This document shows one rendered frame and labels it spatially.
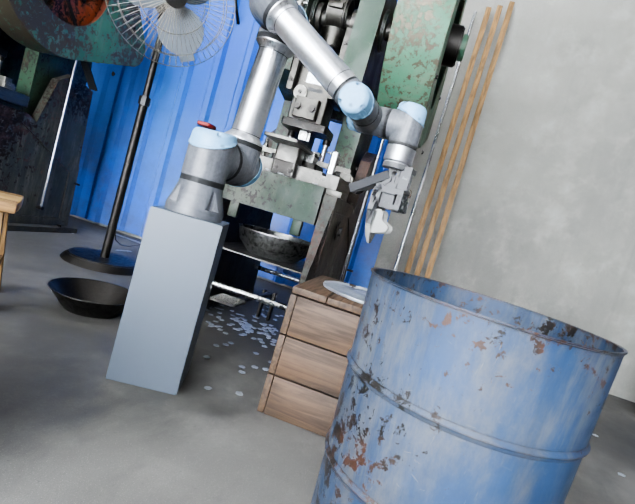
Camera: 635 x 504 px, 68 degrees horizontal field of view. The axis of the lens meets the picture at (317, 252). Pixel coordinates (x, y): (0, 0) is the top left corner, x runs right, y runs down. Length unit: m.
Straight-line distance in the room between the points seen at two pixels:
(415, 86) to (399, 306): 1.13
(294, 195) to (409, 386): 1.19
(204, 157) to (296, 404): 0.67
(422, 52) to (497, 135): 1.59
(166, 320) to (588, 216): 2.62
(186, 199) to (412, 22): 0.94
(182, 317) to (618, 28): 3.03
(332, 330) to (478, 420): 0.60
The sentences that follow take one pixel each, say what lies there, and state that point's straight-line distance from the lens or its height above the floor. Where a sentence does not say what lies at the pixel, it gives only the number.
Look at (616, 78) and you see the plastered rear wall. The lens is 3.45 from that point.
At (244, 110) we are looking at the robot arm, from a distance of 1.38.
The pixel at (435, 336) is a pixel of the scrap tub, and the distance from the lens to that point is 0.68.
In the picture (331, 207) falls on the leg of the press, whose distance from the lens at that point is 1.69.
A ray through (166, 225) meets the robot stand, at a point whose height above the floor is 0.41.
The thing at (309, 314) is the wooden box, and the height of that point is 0.29.
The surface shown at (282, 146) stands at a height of 0.76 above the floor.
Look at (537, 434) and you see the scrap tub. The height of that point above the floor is 0.35.
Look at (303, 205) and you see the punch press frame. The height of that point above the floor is 0.56.
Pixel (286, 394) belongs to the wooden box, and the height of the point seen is 0.07.
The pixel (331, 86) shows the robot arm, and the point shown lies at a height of 0.84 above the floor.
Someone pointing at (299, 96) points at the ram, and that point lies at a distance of 1.98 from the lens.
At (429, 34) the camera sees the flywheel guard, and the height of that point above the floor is 1.20.
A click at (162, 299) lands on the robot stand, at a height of 0.23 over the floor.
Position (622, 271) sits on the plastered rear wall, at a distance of 3.33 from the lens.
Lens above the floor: 0.55
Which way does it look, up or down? 5 degrees down
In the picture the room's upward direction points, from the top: 16 degrees clockwise
